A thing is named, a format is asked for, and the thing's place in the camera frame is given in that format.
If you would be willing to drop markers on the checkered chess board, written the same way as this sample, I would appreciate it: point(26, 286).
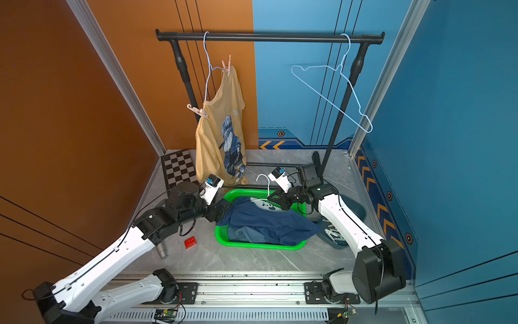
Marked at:
point(178, 167)

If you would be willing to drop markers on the black clothes rack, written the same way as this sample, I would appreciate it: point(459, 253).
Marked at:
point(280, 108)

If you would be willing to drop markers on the white clothespin navy shirt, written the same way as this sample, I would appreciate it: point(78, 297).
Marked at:
point(333, 235)

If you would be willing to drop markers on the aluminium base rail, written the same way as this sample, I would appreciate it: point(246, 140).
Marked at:
point(269, 297)

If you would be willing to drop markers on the aluminium corner post left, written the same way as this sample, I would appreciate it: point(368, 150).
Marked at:
point(97, 38)

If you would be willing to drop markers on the light blue wire hanger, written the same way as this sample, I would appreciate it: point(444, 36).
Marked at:
point(337, 77)

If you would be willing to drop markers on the pink clothespin front tan shirt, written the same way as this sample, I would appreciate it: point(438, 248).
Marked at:
point(197, 111)

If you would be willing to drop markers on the red toy block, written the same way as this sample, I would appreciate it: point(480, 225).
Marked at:
point(190, 242)

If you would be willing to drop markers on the aluminium corner post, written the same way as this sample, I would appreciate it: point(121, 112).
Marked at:
point(97, 38)
point(405, 33)

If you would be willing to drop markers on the green circuit board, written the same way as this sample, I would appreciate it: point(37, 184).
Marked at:
point(165, 315)

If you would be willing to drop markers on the white wire hanger tan shirt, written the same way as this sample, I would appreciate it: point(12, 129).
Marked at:
point(209, 65)

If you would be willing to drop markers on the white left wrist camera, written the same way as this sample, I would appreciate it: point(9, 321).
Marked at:
point(210, 188)

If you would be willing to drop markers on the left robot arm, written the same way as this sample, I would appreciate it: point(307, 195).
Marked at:
point(81, 297)

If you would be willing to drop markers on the tan yellow t-shirt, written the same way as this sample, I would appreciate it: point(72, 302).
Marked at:
point(220, 145)

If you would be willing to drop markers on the pink clothespin rear tan shirt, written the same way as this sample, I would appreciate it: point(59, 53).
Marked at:
point(227, 65)

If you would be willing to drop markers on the aluminium corner post right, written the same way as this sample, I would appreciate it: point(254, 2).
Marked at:
point(405, 33)

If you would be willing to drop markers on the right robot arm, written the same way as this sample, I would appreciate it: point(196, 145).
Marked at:
point(379, 266)

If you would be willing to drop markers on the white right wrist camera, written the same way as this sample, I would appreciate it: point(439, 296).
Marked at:
point(280, 177)

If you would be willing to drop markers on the silver metal cylinder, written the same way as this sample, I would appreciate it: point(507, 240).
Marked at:
point(162, 250)

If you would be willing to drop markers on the pink clothespin tan shirt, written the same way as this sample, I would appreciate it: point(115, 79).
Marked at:
point(197, 111)
point(227, 65)

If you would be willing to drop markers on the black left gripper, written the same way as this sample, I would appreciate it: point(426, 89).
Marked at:
point(212, 214)

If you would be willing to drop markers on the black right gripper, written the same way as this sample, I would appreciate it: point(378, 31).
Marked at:
point(282, 199)

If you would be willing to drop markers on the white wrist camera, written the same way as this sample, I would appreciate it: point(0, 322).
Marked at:
point(210, 188)
point(280, 177)

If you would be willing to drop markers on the green plastic basket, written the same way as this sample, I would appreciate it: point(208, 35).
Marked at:
point(221, 232)

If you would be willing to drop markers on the navy printed t-shirt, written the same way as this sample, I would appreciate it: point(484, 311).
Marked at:
point(255, 221)

